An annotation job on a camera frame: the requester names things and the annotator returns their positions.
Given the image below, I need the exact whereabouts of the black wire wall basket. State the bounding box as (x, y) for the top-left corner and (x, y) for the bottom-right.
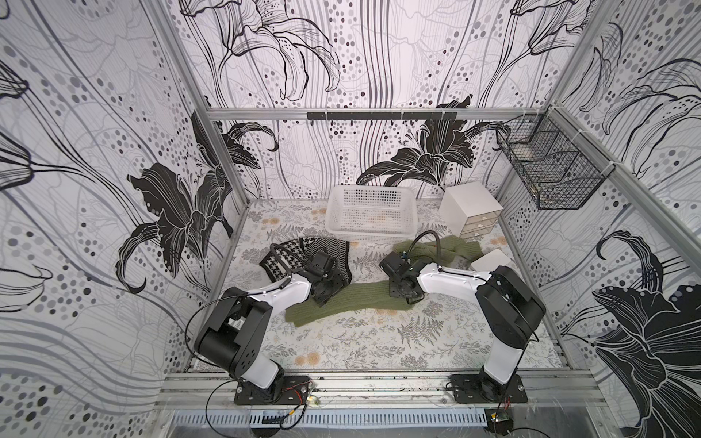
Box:
(496, 113), (615, 210)

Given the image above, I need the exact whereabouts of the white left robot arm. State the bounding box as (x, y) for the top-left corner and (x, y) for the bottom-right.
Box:
(195, 245), (350, 398)

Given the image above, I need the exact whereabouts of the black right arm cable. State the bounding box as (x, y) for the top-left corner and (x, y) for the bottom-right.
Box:
(403, 229), (443, 264)

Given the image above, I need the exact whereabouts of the white mini drawer cabinet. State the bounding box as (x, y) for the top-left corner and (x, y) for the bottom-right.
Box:
(439, 182), (503, 239)

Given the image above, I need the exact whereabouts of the white rectangular box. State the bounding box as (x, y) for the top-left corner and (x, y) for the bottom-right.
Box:
(470, 249), (516, 272)

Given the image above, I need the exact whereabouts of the white slotted cable duct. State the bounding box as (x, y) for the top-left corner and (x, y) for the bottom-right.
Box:
(172, 407), (487, 429)

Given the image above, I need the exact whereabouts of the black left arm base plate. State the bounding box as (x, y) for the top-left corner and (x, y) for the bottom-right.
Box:
(234, 374), (312, 406)

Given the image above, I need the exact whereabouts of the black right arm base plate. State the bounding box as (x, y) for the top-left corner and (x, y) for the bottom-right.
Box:
(445, 372), (529, 404)

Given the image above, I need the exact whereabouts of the green knitted scarf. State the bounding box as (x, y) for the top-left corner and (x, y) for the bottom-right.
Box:
(285, 235), (483, 328)

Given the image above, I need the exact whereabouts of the white plastic laundry basket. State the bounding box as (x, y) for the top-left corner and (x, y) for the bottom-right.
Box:
(325, 185), (418, 244)

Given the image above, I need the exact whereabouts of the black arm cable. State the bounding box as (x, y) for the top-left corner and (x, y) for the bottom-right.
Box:
(403, 229), (443, 264)
(267, 243), (308, 280)

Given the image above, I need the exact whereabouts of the black white patterned scarf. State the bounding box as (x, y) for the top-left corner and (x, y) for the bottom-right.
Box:
(259, 237), (352, 284)

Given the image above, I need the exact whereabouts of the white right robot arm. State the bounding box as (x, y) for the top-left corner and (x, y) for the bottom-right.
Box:
(379, 253), (546, 390)

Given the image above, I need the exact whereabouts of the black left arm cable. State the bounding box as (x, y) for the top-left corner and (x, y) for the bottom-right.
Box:
(267, 243), (308, 280)

